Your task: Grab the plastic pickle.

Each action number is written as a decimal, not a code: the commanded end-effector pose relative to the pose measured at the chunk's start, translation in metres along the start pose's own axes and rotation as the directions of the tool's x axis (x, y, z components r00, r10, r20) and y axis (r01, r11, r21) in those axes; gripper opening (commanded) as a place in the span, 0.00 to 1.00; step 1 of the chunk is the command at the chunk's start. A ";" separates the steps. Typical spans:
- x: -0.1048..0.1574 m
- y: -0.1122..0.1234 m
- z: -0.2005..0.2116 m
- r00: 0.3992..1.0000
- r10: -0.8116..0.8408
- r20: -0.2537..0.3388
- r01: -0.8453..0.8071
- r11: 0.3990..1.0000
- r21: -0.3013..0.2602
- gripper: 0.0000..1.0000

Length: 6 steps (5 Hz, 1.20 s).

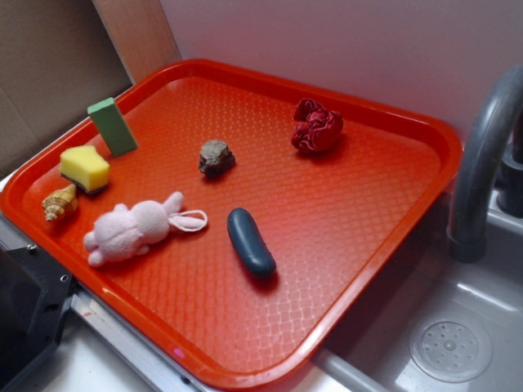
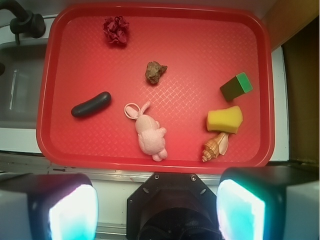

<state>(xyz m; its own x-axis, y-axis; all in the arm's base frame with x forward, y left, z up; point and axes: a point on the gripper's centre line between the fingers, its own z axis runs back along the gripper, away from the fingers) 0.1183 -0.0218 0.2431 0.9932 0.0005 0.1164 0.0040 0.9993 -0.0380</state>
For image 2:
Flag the golden conch seashell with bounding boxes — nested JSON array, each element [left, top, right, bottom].
[[201, 132, 229, 163]]

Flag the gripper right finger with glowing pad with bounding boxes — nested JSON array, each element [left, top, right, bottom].
[[216, 166, 320, 240]]

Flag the yellow sponge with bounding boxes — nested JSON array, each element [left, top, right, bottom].
[[206, 105, 243, 134]]

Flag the crumpled dark red paper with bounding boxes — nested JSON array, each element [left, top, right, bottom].
[[103, 16, 130, 46]]

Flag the pink plush bunny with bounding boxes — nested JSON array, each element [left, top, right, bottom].
[[124, 101, 168, 162]]

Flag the dark green plastic pickle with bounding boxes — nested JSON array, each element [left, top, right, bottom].
[[71, 91, 112, 118]]

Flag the brown rock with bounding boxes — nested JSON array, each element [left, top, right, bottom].
[[144, 61, 168, 84]]

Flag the grey sink basin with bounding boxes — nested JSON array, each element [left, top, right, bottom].
[[0, 39, 48, 129]]

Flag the red plastic tray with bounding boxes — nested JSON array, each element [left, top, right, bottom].
[[36, 2, 275, 174]]

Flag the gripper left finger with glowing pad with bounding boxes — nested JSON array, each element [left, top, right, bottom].
[[0, 173, 99, 240]]

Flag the green rectangular block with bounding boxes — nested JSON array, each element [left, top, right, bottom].
[[220, 72, 253, 102]]

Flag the black faucet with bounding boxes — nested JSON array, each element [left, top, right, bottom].
[[0, 0, 46, 45]]

